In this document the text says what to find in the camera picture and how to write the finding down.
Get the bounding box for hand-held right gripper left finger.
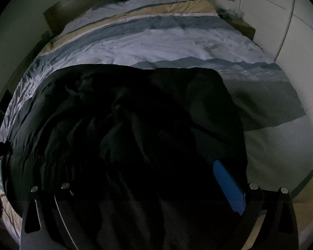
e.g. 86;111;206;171
19;182;79;250

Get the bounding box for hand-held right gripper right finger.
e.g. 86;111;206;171
212;159;299;250

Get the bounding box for black garment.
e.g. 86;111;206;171
1;64;249;250

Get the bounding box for bed with striped sheet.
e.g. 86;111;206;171
0;0;313;240

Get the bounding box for wooden nightstand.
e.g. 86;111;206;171
228;18;256;40

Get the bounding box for white wardrobe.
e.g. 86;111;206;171
240;0;313;125

